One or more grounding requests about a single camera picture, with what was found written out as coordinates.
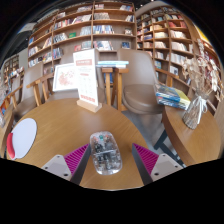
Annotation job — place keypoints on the small distant bookshelf unit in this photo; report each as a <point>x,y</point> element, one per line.
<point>10,68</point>

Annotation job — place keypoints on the wide wooden bookshelf unit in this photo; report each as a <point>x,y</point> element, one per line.
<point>83,30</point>

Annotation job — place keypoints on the stack of blue yellow books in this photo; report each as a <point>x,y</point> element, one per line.
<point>171,96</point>

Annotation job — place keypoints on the tan armchair with wooden arms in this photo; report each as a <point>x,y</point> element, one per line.
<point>30,80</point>
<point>63,95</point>
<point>141,90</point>

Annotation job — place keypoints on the white sign in wooden base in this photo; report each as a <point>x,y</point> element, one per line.
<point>86,78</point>

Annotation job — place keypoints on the glass vase with dried flowers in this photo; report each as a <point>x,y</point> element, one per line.
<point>196,96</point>

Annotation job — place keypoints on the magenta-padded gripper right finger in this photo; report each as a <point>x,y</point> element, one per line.
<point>146,158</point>

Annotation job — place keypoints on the white mouse pad, red wrist rest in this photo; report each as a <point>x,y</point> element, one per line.
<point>24,136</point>

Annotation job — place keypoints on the curved wooden bookshelf unit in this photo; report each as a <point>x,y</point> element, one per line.
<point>170,36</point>

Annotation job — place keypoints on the transparent computer mouse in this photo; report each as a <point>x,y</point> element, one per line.
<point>105,153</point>

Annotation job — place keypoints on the white framed picture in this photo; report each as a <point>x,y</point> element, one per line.
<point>64,77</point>

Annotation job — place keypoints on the white hanging ceiling sign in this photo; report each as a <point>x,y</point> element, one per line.
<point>26,28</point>

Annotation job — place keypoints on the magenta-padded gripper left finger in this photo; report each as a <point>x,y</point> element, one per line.
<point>76,158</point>

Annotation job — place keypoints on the stack of light blue books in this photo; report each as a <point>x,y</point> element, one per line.
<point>112,63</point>

